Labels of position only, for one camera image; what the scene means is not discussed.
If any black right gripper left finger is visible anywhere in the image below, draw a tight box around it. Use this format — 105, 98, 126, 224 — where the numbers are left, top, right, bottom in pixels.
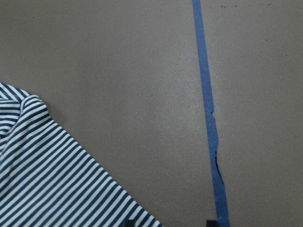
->
125, 220, 134, 227

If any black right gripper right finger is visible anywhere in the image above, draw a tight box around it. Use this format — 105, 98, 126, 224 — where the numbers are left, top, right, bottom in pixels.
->
206, 220, 219, 227

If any navy white striped polo shirt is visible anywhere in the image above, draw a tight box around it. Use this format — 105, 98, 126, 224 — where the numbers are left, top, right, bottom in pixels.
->
0, 83, 161, 227

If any blue tape line right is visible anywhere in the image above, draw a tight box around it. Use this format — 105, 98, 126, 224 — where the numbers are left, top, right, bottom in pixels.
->
192, 0, 230, 227

